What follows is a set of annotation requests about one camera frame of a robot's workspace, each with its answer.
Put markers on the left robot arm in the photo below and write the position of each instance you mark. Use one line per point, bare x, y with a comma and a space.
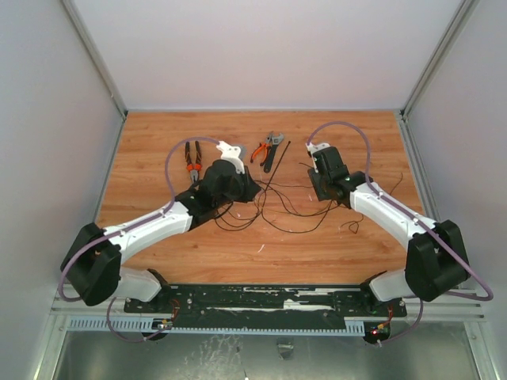
94, 265

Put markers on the black zip tie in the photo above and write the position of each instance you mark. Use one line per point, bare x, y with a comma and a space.
277, 167

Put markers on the aluminium frame post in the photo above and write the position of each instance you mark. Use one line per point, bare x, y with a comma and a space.
92, 51
455, 26

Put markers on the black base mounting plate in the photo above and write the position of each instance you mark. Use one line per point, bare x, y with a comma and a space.
197, 305

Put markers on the orange black combination pliers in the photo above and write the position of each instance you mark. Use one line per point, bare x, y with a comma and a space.
193, 165

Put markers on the black adjustable wrench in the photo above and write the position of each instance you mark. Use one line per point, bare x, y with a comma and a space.
274, 142

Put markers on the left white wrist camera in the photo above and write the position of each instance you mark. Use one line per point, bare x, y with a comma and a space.
233, 154

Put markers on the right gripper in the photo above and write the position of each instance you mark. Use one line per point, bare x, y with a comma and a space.
317, 184

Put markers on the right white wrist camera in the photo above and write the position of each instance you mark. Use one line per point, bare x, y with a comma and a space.
313, 148

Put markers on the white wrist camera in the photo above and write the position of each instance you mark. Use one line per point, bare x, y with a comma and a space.
313, 148
233, 154

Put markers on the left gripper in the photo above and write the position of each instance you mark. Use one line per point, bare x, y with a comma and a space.
250, 188

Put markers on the aluminium front rail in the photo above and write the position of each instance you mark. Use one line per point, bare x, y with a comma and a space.
444, 308

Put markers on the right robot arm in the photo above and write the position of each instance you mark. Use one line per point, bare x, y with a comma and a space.
435, 252

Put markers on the orange needle nose pliers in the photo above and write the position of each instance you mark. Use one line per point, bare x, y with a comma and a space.
263, 148

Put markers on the left aluminium frame post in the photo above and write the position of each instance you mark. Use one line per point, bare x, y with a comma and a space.
92, 51

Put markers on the right aluminium frame post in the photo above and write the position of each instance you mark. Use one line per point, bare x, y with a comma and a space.
455, 26

